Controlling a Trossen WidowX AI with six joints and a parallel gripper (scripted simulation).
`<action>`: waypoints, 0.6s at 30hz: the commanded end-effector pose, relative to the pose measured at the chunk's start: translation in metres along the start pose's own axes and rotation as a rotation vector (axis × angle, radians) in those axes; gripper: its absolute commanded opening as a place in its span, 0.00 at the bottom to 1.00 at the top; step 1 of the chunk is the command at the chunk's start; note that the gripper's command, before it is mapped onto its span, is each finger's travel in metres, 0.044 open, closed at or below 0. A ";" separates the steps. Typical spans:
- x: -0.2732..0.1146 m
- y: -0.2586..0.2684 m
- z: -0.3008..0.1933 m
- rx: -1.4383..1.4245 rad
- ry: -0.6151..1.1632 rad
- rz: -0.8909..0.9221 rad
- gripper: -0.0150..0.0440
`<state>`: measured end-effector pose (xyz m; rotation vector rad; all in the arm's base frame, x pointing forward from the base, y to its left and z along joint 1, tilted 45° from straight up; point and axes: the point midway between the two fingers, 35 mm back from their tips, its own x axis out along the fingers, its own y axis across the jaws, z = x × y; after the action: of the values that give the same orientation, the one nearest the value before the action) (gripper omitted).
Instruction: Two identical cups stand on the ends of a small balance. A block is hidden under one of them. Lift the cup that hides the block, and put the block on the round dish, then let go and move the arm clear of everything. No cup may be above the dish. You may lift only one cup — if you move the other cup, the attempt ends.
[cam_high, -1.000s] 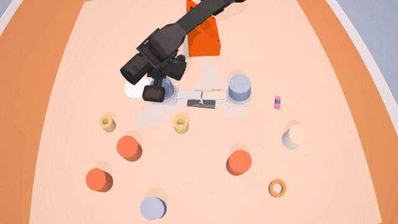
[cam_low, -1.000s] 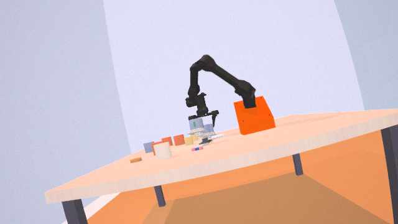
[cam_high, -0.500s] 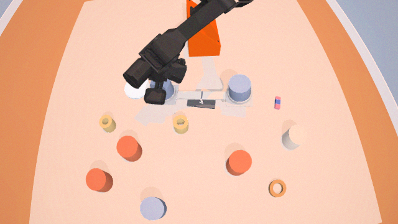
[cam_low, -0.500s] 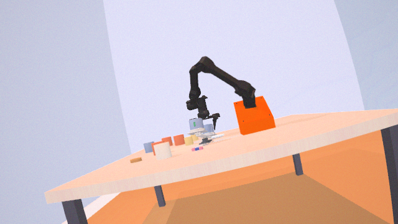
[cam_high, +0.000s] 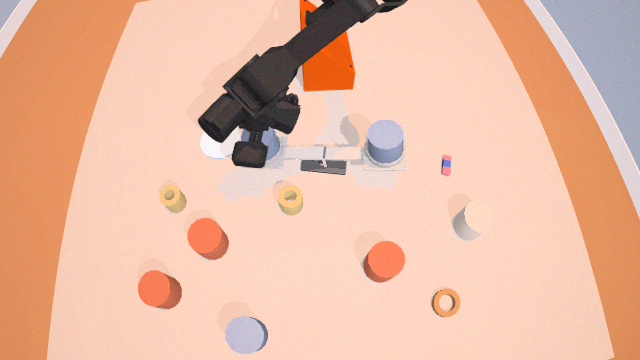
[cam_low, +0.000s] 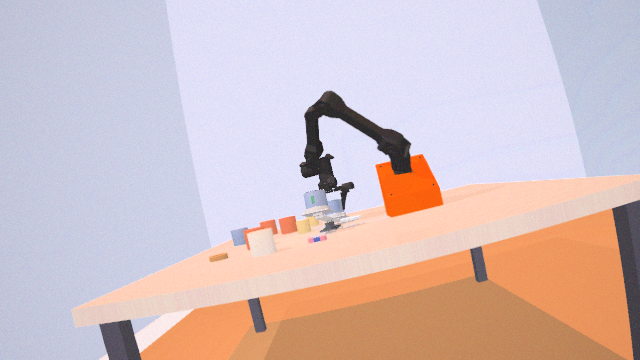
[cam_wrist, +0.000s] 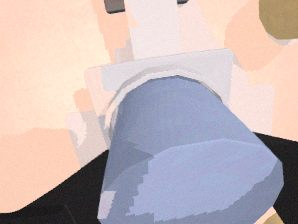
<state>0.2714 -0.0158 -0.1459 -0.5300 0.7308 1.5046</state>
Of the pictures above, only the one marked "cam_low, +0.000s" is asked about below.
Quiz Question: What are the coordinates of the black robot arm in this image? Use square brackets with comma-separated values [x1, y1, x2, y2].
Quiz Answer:
[299, 90, 413, 191]

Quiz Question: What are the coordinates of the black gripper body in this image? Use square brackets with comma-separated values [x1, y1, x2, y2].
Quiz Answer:
[319, 171, 355, 194]

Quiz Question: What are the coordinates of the pink eraser with blue sleeve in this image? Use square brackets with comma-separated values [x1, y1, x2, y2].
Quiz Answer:
[308, 236, 327, 244]

